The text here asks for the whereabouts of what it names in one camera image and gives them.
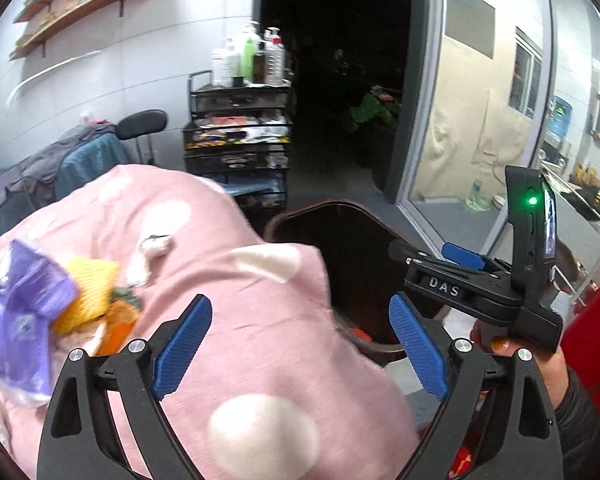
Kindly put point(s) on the orange peel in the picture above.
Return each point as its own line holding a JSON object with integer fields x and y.
{"x": 119, "y": 320}

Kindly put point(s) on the black drawer cart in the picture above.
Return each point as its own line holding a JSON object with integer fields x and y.
{"x": 240, "y": 138}

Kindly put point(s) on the purple plastic bag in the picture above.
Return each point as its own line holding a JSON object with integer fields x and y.
{"x": 36, "y": 291}

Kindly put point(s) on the lower wooden wall shelf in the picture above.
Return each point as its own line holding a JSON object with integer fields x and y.
{"x": 63, "y": 21}

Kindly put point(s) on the dark brown bottle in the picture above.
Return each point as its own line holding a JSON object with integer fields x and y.
{"x": 259, "y": 64}

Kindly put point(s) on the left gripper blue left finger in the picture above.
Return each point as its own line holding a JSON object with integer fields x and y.
{"x": 174, "y": 345}

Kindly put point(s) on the potted plant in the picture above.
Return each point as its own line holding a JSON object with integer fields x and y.
{"x": 378, "y": 105}

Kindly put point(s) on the white pump bottle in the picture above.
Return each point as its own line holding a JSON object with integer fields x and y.
{"x": 222, "y": 65}

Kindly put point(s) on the black sleeved right forearm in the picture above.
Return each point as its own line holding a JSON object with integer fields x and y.
{"x": 579, "y": 432}

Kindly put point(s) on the crumpled silver wrapper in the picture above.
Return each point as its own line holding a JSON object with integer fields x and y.
{"x": 147, "y": 250}

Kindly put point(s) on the yellow foam net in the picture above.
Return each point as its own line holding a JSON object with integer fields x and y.
{"x": 95, "y": 279}

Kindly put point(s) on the clear bottle red cap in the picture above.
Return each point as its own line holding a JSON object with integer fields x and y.
{"x": 275, "y": 60}

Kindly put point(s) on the massage bed with grey cover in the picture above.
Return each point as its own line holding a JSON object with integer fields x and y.
{"x": 81, "y": 155}

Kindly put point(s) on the green lotion bottle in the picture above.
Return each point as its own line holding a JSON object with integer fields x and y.
{"x": 248, "y": 52}

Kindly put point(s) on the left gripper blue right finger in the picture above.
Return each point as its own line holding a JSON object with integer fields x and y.
{"x": 427, "y": 360}

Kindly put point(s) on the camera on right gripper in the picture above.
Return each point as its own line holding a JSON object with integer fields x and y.
{"x": 532, "y": 213}

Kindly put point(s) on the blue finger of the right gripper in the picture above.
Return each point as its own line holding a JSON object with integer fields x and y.
{"x": 463, "y": 257}

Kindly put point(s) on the black trash bin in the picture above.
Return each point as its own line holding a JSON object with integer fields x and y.
{"x": 363, "y": 277}

